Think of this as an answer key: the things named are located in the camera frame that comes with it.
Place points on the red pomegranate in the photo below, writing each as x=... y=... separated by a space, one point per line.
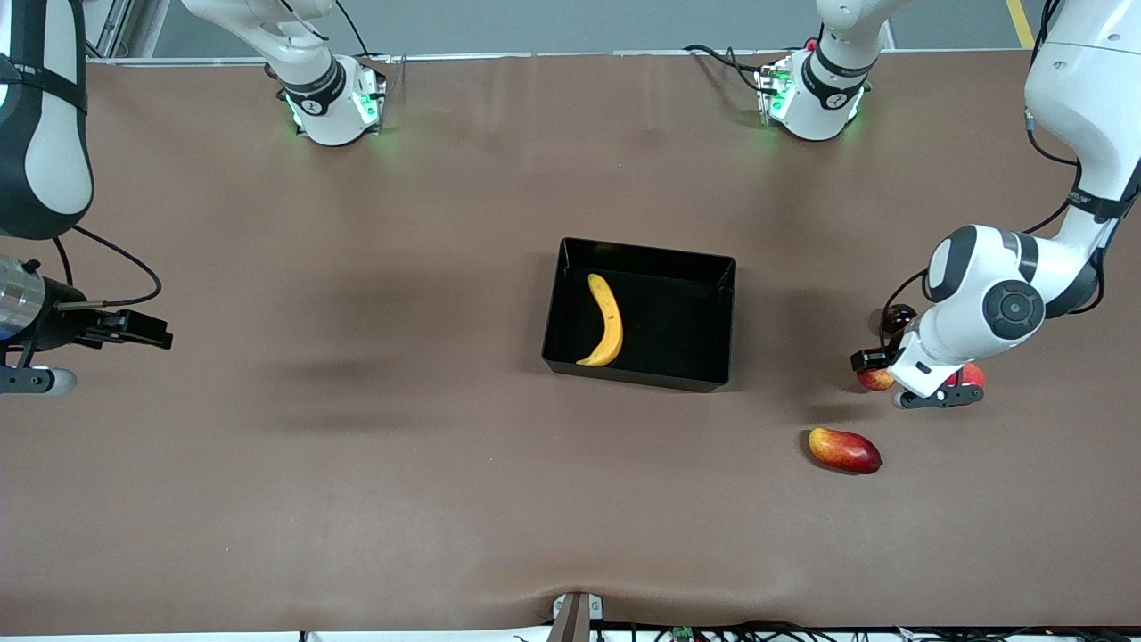
x=973 y=374

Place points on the red yellow striped apple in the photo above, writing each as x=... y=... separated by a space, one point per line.
x=875 y=381

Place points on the aluminium frame profile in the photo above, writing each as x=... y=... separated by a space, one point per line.
x=111 y=27

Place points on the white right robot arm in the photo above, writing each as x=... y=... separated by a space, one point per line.
x=312 y=98

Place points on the dark purple mangosteen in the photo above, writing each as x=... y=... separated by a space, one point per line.
x=894 y=319

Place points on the brown table mat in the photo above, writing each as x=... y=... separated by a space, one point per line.
x=357 y=446

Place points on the black plastic box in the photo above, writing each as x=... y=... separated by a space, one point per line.
x=677 y=348

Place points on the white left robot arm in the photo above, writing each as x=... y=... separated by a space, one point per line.
x=998 y=294

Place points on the metal table edge clamp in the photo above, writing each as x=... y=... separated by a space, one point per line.
x=575 y=617

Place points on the yellow banana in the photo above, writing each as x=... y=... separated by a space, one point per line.
x=611 y=321

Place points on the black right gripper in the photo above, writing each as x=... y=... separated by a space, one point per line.
x=64 y=326

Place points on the red yellow mango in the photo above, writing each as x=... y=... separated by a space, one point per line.
x=845 y=450

